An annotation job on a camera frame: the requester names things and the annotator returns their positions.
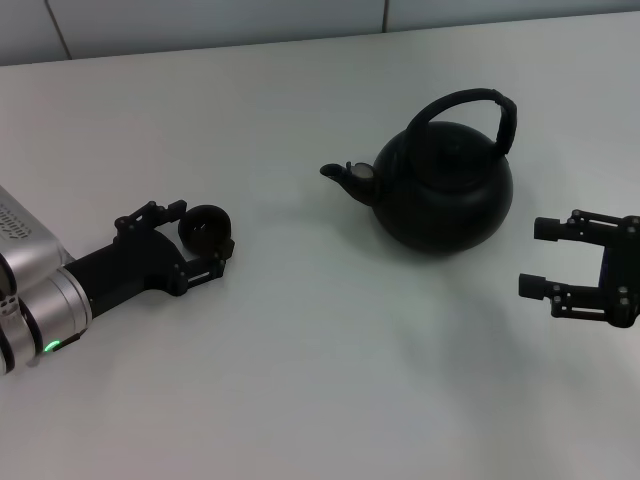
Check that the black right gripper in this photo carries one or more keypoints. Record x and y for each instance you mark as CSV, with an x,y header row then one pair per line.
x,y
622,265

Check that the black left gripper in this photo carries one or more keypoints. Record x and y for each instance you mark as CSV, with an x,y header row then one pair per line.
x,y
130,265

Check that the dark brown teacup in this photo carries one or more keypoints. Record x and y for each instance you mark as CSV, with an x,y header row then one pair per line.
x,y
205,230

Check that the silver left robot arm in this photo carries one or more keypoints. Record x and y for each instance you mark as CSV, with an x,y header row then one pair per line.
x,y
45,315

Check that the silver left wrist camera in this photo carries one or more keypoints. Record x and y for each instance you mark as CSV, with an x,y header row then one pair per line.
x,y
25,235

